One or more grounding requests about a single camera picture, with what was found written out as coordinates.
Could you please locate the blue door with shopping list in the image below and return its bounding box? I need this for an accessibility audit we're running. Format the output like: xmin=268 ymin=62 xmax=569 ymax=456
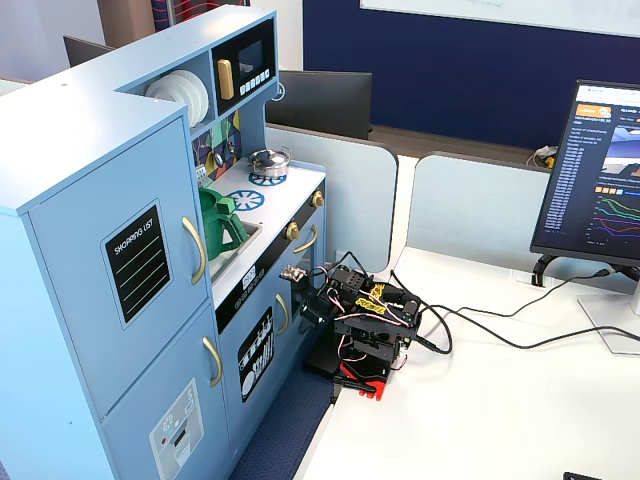
xmin=27 ymin=115 xmax=210 ymax=420

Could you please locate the silver toy pot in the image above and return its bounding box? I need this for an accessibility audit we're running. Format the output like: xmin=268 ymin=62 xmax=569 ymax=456
xmin=248 ymin=146 xmax=294 ymax=179

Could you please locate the red table clamp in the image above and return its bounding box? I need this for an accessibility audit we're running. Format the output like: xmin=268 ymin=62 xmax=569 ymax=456
xmin=338 ymin=359 xmax=390 ymax=402

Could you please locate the blue woven mat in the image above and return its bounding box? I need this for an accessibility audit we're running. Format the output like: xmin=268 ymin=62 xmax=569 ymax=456
xmin=228 ymin=363 xmax=343 ymax=480

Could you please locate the blue door with ice dispenser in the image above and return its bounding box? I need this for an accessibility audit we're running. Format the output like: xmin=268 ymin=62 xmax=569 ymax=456
xmin=99 ymin=301 xmax=234 ymax=480

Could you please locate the dark flat base board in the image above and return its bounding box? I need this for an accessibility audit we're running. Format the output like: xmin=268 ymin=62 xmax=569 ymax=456
xmin=304 ymin=343 xmax=347 ymax=380

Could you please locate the long black cable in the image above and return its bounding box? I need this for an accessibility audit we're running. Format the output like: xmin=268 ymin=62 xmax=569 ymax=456
xmin=389 ymin=267 xmax=614 ymax=319
xmin=414 ymin=299 xmax=640 ymax=357

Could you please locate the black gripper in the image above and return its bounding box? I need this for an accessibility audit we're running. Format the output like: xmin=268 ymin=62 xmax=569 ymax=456
xmin=292 ymin=277 xmax=347 ymax=333

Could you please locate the light blue toy kitchen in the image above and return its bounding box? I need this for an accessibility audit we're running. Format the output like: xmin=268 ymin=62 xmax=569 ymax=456
xmin=0 ymin=4 xmax=329 ymax=480

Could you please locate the white toy plate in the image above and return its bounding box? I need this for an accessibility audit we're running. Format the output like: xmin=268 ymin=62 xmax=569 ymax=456
xmin=145 ymin=69 xmax=199 ymax=126
xmin=174 ymin=68 xmax=209 ymax=125

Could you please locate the green toy watering can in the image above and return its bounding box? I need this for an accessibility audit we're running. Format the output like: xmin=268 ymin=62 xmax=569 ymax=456
xmin=198 ymin=186 xmax=249 ymax=262

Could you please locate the silver monitor stand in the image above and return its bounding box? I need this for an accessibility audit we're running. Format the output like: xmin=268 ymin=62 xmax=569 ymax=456
xmin=576 ymin=264 xmax=640 ymax=357

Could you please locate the blue door with dish sticker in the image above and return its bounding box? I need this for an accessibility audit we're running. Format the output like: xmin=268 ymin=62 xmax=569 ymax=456
xmin=216 ymin=288 xmax=293 ymax=454

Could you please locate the black monitor back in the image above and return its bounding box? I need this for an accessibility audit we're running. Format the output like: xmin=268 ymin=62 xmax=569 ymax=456
xmin=264 ymin=69 xmax=374 ymax=142
xmin=62 ymin=35 xmax=118 ymax=68

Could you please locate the whiteboard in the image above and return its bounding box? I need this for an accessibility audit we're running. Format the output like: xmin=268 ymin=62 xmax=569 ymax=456
xmin=359 ymin=0 xmax=640 ymax=39

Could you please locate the computer monitor with lit screen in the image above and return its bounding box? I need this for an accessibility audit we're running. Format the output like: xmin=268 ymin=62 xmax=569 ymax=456
xmin=529 ymin=79 xmax=640 ymax=267

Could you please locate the black toy microwave door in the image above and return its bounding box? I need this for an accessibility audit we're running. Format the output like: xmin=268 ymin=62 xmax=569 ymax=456
xmin=211 ymin=18 xmax=277 ymax=115

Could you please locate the yellow and white cable bundle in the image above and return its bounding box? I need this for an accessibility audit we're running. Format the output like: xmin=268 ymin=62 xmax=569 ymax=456
xmin=526 ymin=144 xmax=559 ymax=169

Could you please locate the blue oven door with window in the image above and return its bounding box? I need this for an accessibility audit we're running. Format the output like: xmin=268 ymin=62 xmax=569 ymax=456
xmin=288 ymin=211 xmax=328 ymax=336

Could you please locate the silver pot lid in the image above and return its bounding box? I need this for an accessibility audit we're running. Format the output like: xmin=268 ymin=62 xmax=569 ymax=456
xmin=249 ymin=147 xmax=292 ymax=169

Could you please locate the light blue desk divider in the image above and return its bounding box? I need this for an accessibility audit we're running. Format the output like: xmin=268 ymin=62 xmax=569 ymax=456
xmin=264 ymin=122 xmax=400 ymax=274
xmin=406 ymin=151 xmax=554 ymax=282

